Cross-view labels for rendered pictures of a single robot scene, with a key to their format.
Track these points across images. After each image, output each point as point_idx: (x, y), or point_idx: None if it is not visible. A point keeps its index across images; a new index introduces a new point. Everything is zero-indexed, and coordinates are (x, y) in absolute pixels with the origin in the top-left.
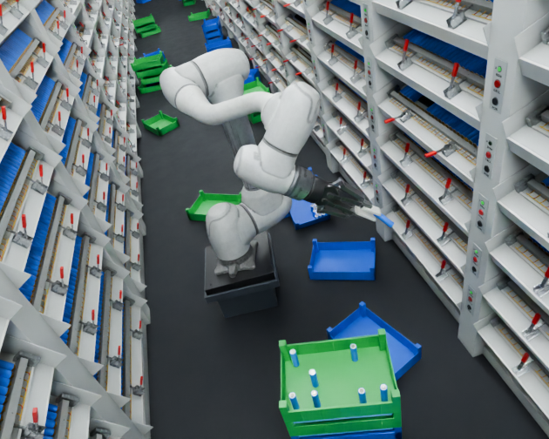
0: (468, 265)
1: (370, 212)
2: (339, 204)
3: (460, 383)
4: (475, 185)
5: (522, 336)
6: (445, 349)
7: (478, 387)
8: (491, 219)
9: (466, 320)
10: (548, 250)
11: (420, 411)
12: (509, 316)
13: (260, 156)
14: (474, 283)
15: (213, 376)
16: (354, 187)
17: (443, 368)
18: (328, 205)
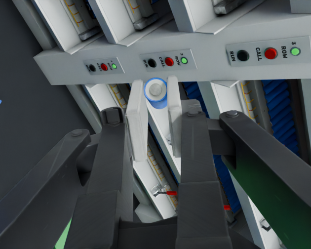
0: (141, 48)
1: (143, 92)
2: (130, 217)
3: (40, 124)
4: None
5: (165, 139)
6: (19, 79)
7: (58, 123)
8: (276, 76)
9: (71, 65)
10: None
11: None
12: (158, 115)
13: None
14: (131, 66)
15: None
16: (281, 146)
17: (19, 109)
18: (17, 225)
